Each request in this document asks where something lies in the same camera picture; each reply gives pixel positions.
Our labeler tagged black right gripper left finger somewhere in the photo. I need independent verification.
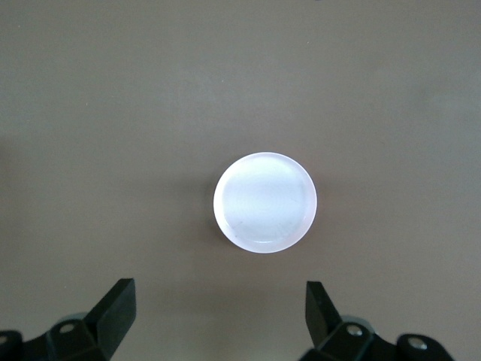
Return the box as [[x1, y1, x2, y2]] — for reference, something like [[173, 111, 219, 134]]
[[0, 278, 136, 361]]

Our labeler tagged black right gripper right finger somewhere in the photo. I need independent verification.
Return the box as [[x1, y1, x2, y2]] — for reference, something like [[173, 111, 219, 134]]
[[303, 281, 454, 361]]

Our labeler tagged pink round plate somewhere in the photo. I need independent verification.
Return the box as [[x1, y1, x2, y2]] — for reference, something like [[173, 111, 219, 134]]
[[213, 151, 319, 255]]

